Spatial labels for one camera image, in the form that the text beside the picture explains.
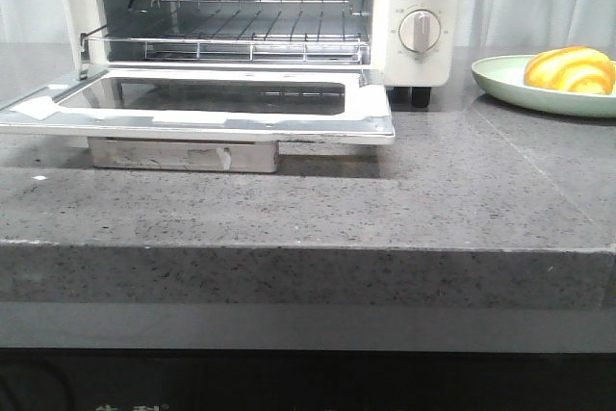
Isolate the light green round plate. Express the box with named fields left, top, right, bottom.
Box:
left=471, top=55, right=615, bottom=119

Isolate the yellow orange striped croissant bread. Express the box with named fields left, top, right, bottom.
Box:
left=524, top=46, right=615, bottom=95

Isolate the metal wire oven rack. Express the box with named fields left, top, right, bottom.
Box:
left=80, top=0, right=371, bottom=65

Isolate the white oven door handle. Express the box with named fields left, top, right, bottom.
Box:
left=88, top=137, right=278, bottom=173

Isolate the glass oven door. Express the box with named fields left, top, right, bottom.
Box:
left=1, top=65, right=396, bottom=145

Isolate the beige lower oven knob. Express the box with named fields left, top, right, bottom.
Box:
left=398, top=10, right=441, bottom=53

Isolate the white toaster oven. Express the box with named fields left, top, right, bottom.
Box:
left=67, top=0, right=458, bottom=108

